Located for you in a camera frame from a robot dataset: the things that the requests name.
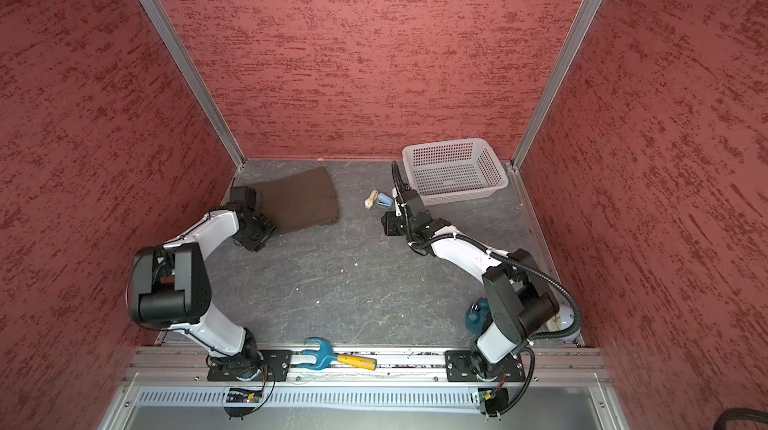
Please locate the right aluminium corner post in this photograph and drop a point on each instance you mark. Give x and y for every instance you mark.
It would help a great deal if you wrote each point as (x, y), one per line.
(571, 46)

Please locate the white round alarm clock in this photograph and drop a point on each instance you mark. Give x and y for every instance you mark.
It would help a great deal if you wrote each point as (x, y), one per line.
(562, 320)

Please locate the brown trousers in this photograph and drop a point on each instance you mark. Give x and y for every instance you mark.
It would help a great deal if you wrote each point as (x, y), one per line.
(299, 201)

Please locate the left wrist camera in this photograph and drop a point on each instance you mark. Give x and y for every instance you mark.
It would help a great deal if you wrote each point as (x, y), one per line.
(246, 196)

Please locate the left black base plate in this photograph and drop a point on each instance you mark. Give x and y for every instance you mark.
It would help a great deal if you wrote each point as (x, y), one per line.
(272, 364)

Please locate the teal small bottle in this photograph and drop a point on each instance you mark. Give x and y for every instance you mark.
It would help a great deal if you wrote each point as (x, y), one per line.
(477, 317)

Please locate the left aluminium corner post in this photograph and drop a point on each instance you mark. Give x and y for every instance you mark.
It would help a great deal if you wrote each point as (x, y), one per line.
(170, 37)

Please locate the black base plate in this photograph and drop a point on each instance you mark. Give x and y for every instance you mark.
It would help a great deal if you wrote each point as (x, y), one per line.
(272, 364)
(471, 366)

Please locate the white plastic basket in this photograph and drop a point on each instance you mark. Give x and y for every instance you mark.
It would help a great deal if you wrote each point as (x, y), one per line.
(454, 170)

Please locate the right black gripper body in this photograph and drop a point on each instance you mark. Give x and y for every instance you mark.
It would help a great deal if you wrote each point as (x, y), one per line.
(398, 225)

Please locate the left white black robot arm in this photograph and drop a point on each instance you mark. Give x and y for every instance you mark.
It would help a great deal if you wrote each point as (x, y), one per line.
(170, 290)

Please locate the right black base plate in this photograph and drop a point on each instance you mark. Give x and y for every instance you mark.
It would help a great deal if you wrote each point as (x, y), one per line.
(471, 366)

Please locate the aluminium corner post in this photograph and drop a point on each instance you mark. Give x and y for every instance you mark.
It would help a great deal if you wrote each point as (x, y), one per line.
(170, 37)
(571, 46)

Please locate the white slotted cable duct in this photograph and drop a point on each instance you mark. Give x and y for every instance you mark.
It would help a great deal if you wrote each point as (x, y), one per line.
(459, 399)

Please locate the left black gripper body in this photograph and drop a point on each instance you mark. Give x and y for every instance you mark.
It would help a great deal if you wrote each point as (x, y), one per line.
(257, 233)

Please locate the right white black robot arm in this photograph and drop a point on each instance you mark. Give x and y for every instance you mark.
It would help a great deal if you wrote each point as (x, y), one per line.
(520, 298)

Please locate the blue yellow garden fork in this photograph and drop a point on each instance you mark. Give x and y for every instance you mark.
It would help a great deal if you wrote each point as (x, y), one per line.
(324, 355)

